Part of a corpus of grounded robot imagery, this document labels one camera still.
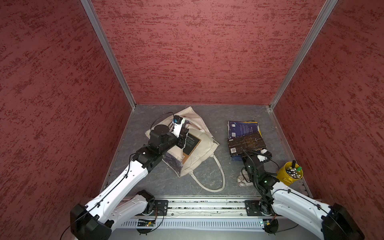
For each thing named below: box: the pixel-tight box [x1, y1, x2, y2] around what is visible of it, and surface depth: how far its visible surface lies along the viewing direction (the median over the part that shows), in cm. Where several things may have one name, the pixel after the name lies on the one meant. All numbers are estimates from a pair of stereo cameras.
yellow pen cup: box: [276, 161, 304, 186], surface depth 78 cm
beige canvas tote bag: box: [145, 106, 225, 193], surface depth 89 cm
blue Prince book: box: [227, 120, 259, 139], surface depth 102 cm
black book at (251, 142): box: [226, 131, 267, 157], surface depth 88 cm
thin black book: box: [182, 132, 201, 165], surface depth 99 cm
